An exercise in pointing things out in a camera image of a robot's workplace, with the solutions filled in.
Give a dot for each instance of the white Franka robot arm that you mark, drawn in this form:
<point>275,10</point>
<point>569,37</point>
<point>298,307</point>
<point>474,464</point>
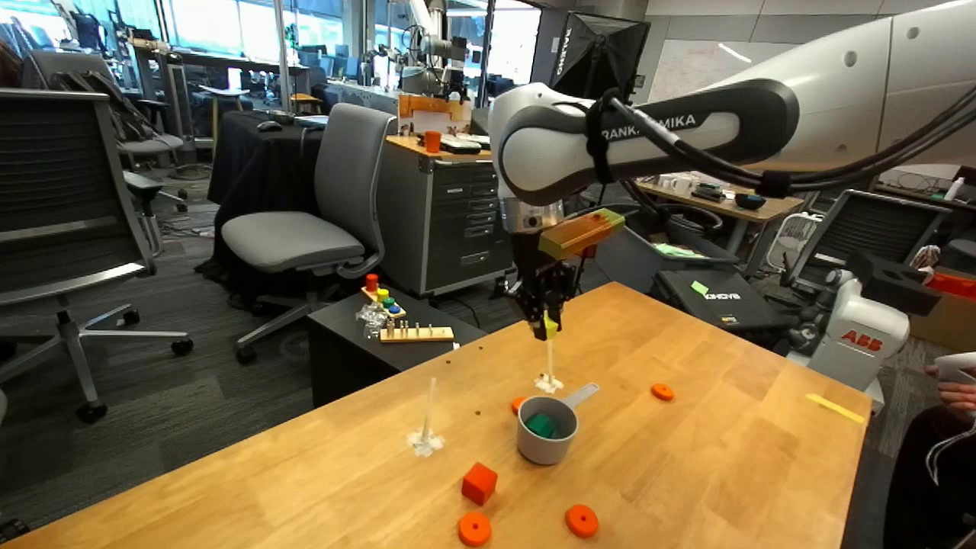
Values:
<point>814,92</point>

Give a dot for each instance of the clear plastic bag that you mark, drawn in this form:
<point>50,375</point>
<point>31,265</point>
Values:
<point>369,321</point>

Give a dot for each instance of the grey measuring cup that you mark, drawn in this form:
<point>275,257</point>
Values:
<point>545,455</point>

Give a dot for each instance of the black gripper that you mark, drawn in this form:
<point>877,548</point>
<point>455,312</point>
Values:
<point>535,260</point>

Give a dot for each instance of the black side table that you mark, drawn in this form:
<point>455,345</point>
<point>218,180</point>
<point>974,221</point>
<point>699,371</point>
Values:
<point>346,358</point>

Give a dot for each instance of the yellow tape strip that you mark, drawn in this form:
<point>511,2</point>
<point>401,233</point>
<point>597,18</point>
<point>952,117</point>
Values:
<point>837,409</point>

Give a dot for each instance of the dark tilted screen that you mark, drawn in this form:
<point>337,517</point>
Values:
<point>873,227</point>

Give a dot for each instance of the grey metal cabinet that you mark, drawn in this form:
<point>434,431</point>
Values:
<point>447,219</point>

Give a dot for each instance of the green block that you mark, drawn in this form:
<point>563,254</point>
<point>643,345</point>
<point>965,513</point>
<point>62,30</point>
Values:
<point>548,426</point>

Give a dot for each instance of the black draped table cloth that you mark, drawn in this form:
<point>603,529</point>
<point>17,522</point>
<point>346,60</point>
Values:
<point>254,170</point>

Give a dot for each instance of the person in dark clothing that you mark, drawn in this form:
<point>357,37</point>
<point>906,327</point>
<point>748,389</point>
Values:
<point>918,484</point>

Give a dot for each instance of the black softbox panel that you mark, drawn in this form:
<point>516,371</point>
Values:
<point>610,56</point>

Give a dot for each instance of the colourful stacking toy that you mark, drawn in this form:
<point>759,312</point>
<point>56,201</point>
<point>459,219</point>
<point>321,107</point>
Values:
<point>387,302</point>

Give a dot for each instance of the orange cube block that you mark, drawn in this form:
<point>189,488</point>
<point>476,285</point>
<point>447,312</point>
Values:
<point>481,485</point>

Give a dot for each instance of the small orange cup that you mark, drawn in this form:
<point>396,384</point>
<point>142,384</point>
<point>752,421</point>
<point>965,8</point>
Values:
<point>431,142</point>

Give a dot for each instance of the yellow block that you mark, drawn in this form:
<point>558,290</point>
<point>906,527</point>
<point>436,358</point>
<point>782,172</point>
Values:
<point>550,327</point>

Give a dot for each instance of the black mesh office chair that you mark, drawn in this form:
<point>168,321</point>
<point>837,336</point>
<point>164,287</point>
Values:
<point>62,183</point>

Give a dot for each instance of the grey office chair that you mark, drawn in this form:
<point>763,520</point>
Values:
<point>293,238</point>

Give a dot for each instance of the white ABB robot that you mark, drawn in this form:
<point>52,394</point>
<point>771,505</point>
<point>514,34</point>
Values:
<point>859,340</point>

